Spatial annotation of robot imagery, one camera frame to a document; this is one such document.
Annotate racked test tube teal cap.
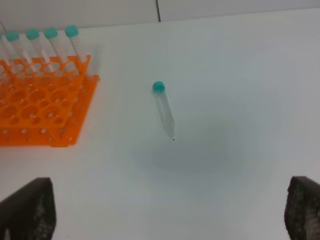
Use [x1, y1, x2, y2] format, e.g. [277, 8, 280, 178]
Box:
[64, 24, 97, 77]
[0, 34, 12, 66]
[5, 30, 37, 73]
[44, 27, 74, 72]
[25, 28, 56, 73]

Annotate orange test tube rack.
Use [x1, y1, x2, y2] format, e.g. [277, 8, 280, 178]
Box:
[0, 55, 100, 147]

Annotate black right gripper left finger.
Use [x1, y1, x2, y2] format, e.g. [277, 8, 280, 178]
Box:
[0, 177, 57, 240]

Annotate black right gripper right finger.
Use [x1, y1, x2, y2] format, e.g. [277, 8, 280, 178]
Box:
[284, 176, 320, 240]

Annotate clear test tube teal cap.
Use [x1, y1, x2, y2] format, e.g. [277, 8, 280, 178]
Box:
[152, 81, 176, 140]

